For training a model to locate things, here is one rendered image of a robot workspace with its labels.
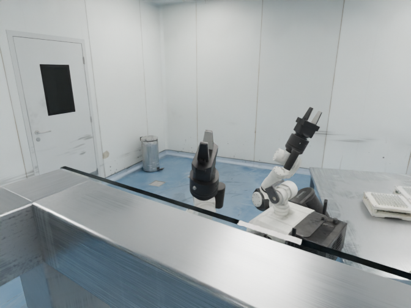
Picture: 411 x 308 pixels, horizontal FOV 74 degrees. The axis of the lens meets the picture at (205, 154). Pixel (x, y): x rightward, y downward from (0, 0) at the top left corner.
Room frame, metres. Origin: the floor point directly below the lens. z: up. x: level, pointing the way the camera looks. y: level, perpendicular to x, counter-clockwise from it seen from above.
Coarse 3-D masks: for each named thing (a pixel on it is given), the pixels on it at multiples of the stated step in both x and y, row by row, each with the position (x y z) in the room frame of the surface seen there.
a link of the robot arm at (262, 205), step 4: (256, 192) 1.27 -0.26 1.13; (252, 196) 1.29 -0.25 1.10; (256, 196) 1.27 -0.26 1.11; (260, 196) 1.25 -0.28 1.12; (252, 200) 1.29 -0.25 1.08; (256, 200) 1.26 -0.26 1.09; (260, 200) 1.24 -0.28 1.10; (264, 200) 1.23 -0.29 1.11; (268, 200) 1.22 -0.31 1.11; (256, 204) 1.26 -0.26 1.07; (260, 204) 1.24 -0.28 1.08; (264, 204) 1.22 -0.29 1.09; (268, 204) 1.21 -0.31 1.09; (272, 204) 1.19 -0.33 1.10; (260, 208) 1.24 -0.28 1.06; (264, 208) 1.21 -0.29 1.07
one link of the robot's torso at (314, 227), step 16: (272, 208) 0.96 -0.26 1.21; (304, 208) 0.96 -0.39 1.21; (256, 224) 0.86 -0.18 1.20; (272, 224) 0.84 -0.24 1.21; (288, 224) 0.84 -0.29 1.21; (304, 224) 0.84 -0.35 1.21; (320, 224) 0.84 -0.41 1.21; (336, 224) 0.85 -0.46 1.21; (320, 240) 0.75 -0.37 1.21; (336, 240) 0.78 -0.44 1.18
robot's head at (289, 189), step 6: (282, 186) 0.93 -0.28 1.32; (288, 186) 0.92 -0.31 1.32; (294, 186) 0.94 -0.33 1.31; (282, 192) 0.88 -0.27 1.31; (288, 192) 0.91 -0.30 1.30; (294, 192) 0.92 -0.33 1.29; (288, 198) 0.92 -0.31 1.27; (282, 204) 0.91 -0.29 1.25; (288, 204) 0.91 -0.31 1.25; (282, 210) 0.89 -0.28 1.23
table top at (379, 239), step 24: (312, 168) 2.49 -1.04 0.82; (336, 192) 1.94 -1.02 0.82; (360, 192) 1.94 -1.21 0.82; (384, 192) 1.94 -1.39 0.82; (336, 216) 1.57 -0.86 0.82; (360, 216) 1.57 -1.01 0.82; (360, 240) 1.31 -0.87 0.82; (384, 240) 1.31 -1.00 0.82; (408, 240) 1.31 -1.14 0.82; (384, 264) 1.12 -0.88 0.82; (408, 264) 1.12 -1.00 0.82
